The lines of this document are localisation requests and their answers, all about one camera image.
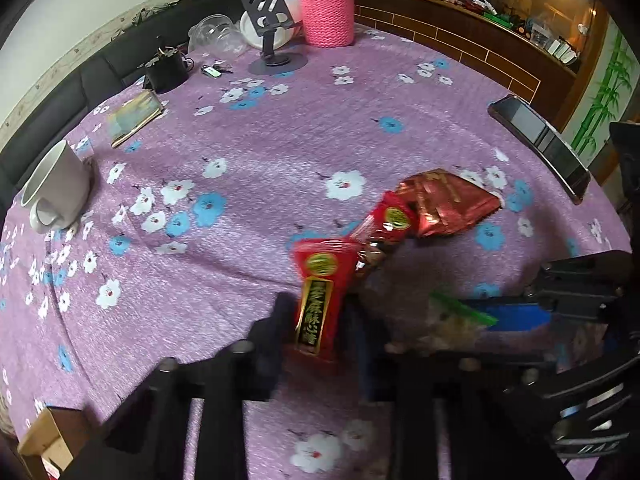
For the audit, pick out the white bowl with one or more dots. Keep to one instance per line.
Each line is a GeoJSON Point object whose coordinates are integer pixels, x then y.
{"type": "Point", "coordinates": [248, 30]}

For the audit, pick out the red foil snack packet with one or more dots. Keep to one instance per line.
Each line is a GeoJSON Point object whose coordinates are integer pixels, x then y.
{"type": "Point", "coordinates": [445, 200]}

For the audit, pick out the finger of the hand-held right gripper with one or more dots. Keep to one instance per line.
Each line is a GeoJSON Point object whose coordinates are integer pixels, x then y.
{"type": "Point", "coordinates": [520, 361]}
{"type": "Point", "coordinates": [515, 317]}

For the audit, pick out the colourful booklet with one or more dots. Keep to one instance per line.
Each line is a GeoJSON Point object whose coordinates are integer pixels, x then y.
{"type": "Point", "coordinates": [135, 117]}

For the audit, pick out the red snack packet green logo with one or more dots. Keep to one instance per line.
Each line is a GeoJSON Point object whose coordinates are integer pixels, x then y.
{"type": "Point", "coordinates": [320, 305]}

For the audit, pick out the wooden display cabinet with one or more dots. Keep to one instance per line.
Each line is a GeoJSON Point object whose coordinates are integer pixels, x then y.
{"type": "Point", "coordinates": [450, 35]}

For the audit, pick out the black sofa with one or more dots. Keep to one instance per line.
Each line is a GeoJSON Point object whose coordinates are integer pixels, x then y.
{"type": "Point", "coordinates": [100, 67]}

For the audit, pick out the brown cardboard box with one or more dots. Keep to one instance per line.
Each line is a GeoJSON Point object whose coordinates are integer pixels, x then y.
{"type": "Point", "coordinates": [42, 440]}

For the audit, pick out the grey phone stand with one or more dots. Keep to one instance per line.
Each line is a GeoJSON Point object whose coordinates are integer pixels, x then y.
{"type": "Point", "coordinates": [265, 2]}

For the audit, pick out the clear plastic container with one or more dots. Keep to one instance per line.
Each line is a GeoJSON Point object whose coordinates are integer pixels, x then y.
{"type": "Point", "coordinates": [215, 35]}

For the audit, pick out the white mug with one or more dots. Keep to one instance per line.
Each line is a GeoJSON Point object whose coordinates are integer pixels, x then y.
{"type": "Point", "coordinates": [60, 180]}

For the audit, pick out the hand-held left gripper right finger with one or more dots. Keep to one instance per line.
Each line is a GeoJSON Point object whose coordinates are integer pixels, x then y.
{"type": "Point", "coordinates": [367, 365]}

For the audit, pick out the green bamboo wall decal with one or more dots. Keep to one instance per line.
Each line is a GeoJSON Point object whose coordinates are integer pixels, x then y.
{"type": "Point", "coordinates": [605, 90]}

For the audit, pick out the pink knit-sleeved bottle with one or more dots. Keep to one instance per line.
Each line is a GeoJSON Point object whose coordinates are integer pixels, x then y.
{"type": "Point", "coordinates": [327, 10]}

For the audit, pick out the red packet yellow round label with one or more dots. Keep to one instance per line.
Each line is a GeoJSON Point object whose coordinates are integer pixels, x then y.
{"type": "Point", "coordinates": [392, 220]}

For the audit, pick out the green key fob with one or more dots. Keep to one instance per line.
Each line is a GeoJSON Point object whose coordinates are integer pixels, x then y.
{"type": "Point", "coordinates": [212, 71]}

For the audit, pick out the black pouch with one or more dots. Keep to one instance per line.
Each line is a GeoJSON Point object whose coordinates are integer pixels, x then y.
{"type": "Point", "coordinates": [167, 72]}

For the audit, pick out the clear packet green stripe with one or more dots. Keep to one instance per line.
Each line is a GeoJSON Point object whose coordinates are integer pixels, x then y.
{"type": "Point", "coordinates": [450, 329]}

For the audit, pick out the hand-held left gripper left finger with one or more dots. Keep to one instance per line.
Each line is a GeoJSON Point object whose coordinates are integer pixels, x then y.
{"type": "Point", "coordinates": [270, 355]}

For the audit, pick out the black smartphone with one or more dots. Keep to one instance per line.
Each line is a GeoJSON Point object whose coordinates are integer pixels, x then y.
{"type": "Point", "coordinates": [540, 142]}

